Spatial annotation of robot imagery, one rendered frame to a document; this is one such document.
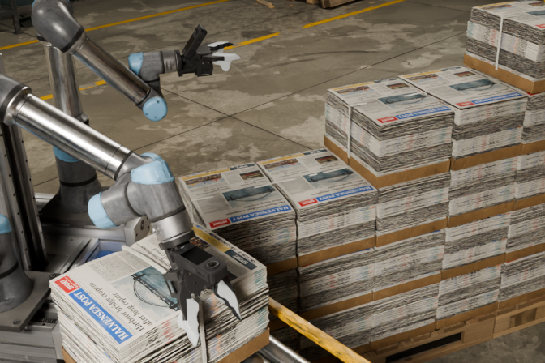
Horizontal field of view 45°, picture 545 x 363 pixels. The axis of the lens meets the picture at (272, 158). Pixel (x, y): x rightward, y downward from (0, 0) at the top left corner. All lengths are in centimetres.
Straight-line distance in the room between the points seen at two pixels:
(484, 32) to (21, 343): 185
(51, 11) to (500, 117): 148
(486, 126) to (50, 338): 151
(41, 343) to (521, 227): 175
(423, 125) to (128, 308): 119
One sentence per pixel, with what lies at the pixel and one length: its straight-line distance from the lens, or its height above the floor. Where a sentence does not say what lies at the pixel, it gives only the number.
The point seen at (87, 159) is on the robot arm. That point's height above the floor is 126.
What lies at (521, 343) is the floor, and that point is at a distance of 297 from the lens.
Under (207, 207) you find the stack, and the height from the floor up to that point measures 83.
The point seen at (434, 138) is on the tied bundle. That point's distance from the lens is 224.
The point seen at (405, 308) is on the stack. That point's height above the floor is 30.
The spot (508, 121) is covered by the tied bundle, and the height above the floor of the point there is 98.
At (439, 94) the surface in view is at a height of 107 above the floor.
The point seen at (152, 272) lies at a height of 103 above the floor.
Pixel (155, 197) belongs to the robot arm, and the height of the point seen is 126.
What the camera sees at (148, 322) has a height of 103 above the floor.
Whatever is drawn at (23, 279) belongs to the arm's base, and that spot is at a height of 87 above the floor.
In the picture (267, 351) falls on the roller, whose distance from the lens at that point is 162.
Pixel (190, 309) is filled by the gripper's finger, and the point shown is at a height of 106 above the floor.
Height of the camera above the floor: 187
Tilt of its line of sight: 26 degrees down
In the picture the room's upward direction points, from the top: 1 degrees counter-clockwise
